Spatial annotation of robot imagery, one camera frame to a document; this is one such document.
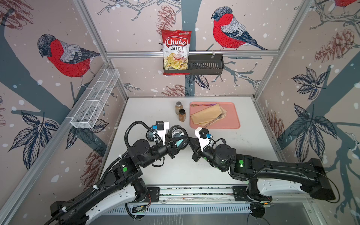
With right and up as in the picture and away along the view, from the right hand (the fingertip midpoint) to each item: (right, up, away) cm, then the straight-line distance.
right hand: (187, 137), depth 62 cm
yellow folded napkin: (+18, +8, +47) cm, 51 cm away
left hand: (0, +2, -5) cm, 6 cm away
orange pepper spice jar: (-3, +8, +38) cm, 39 cm away
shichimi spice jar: (-6, +14, +41) cm, 44 cm away
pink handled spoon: (+9, +16, +53) cm, 56 cm away
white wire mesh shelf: (-53, +9, +8) cm, 54 cm away
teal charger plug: (-3, -1, -7) cm, 7 cm away
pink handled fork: (+27, +7, +45) cm, 53 cm away
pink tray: (+36, +4, +44) cm, 57 cm away
